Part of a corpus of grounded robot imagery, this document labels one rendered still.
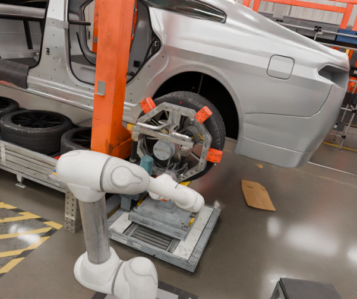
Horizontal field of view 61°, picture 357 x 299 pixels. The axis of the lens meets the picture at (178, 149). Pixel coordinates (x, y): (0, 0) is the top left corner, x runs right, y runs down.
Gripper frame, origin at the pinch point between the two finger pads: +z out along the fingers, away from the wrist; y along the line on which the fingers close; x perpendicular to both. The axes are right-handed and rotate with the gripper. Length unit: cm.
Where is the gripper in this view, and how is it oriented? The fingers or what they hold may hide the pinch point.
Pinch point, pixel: (182, 164)
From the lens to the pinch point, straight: 191.5
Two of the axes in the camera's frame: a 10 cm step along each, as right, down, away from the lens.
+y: 9.2, 2.8, -2.6
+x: 1.7, -9.1, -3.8
